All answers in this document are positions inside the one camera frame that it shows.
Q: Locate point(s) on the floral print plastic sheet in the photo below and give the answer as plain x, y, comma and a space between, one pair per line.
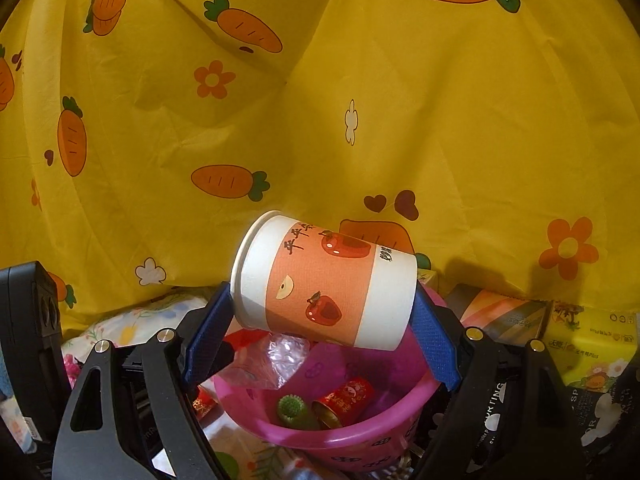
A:
130, 322

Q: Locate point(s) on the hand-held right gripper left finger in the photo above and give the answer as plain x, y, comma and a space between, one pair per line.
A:
207, 335

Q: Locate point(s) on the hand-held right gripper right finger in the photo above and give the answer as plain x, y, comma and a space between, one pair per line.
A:
435, 340

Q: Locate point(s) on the yellow carrot print cloth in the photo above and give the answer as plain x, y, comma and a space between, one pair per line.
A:
350, 110

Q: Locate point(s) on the red drink can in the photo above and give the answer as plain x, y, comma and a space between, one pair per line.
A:
345, 395

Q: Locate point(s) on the red wrapper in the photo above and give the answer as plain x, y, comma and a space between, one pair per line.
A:
202, 402

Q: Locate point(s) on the clear crumpled plastic wrap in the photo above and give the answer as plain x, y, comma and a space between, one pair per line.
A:
280, 360

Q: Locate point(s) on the rainbow striped box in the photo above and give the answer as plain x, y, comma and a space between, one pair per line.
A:
500, 312

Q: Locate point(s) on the pink plastic bucket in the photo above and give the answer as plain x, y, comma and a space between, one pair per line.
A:
320, 442

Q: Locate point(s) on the apple print paper cup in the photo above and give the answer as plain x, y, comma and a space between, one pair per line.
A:
320, 285

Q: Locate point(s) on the yellow tissue packet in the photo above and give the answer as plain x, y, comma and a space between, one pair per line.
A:
590, 345

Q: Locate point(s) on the green spiky ball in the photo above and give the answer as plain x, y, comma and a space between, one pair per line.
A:
292, 410

